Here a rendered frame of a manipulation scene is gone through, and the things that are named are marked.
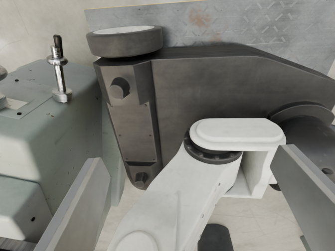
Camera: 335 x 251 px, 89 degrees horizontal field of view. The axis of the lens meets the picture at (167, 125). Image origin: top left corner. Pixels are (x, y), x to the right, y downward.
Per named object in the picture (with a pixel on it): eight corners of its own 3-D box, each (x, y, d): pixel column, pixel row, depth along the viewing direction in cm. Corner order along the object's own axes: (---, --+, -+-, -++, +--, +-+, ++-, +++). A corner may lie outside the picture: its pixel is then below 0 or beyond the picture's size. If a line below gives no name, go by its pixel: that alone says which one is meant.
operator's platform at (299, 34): (291, -7, 76) (370, -14, 44) (255, 120, 115) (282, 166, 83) (122, 7, 85) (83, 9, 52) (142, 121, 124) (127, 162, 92)
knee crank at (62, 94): (49, 32, 52) (35, 35, 47) (69, 37, 52) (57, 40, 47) (60, 96, 64) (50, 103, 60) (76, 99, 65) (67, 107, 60)
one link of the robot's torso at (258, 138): (271, 112, 43) (299, 148, 32) (253, 166, 55) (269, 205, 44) (189, 112, 45) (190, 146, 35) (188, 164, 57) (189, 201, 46)
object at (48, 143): (48, 54, 91) (-110, 112, 42) (108, 68, 93) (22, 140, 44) (68, 156, 138) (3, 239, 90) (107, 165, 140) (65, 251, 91)
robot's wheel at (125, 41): (165, 23, 53) (156, 32, 36) (166, 41, 55) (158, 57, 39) (103, 27, 55) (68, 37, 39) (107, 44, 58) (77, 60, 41)
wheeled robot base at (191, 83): (331, 26, 47) (526, 57, 20) (275, 158, 77) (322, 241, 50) (110, 38, 54) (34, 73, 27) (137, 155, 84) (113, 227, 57)
